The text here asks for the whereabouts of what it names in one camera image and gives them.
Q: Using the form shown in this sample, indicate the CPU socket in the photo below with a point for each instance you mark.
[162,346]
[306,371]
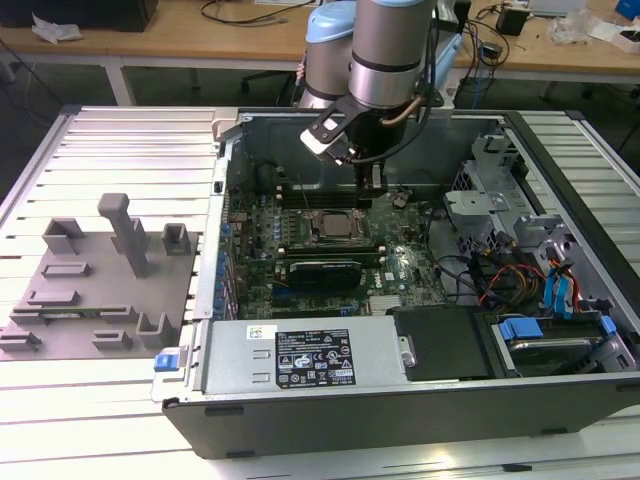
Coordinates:
[313,235]

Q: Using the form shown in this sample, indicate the white flat device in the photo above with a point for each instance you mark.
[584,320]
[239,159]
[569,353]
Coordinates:
[555,5]

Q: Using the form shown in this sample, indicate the grey power supply unit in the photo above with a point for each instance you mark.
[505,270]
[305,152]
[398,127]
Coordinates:
[240,360]

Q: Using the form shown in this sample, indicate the white cardboard box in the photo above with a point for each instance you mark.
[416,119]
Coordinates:
[602,31]

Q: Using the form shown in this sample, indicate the black PC case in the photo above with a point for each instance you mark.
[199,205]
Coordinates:
[350,425]

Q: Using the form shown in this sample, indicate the grey parts rack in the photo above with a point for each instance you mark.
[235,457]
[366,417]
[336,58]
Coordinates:
[100,300]

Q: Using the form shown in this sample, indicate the clear plastic bag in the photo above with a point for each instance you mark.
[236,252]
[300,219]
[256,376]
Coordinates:
[570,25]

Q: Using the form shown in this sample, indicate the black tower box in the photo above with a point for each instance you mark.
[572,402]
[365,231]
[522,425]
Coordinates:
[464,12]

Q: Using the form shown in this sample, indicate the black rounded component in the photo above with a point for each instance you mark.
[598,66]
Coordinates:
[267,179]

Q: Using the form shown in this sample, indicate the green motherboard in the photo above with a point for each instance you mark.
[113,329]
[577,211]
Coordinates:
[415,250]

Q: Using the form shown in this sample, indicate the wooden desk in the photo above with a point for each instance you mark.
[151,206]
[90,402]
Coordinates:
[150,42]

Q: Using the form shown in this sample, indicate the silver chipset heatsink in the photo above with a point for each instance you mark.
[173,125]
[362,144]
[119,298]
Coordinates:
[384,305]

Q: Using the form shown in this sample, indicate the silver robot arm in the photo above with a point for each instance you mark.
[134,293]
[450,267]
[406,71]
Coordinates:
[385,60]

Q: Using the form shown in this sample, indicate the black graphics card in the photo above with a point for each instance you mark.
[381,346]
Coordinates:
[325,274]

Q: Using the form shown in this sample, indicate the black power adapter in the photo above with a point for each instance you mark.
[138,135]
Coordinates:
[512,21]

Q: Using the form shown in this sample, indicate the blue box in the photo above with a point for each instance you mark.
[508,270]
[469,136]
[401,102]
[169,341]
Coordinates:
[629,7]

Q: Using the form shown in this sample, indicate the hard disk with blue carrier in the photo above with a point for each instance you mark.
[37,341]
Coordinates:
[550,355]

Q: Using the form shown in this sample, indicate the black monitor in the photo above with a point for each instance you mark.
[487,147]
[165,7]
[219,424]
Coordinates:
[100,12]

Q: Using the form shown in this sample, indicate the round coin cell battery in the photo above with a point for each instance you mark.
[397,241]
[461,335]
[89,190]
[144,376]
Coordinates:
[401,200]

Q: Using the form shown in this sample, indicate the blue case latch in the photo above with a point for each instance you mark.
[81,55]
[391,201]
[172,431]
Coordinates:
[167,361]

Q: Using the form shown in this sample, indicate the black chair base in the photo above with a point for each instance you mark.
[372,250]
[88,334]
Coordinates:
[265,79]

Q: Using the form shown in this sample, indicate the black plastic shroud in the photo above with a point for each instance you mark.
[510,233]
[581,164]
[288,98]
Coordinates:
[440,345]

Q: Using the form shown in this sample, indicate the silver metal disk bay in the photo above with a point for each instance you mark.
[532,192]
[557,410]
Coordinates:
[472,200]

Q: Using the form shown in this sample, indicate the silver CPU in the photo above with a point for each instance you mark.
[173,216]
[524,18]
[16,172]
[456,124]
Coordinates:
[339,226]

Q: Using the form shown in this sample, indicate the small transformer device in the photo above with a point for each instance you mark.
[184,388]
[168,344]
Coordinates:
[491,50]

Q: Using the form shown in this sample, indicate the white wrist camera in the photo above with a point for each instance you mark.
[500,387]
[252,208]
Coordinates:
[322,142]

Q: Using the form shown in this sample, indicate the green RAM stick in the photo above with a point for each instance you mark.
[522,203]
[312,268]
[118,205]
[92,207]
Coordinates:
[89,313]

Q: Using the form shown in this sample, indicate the crumpled white plastic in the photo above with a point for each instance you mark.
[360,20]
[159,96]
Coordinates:
[52,31]

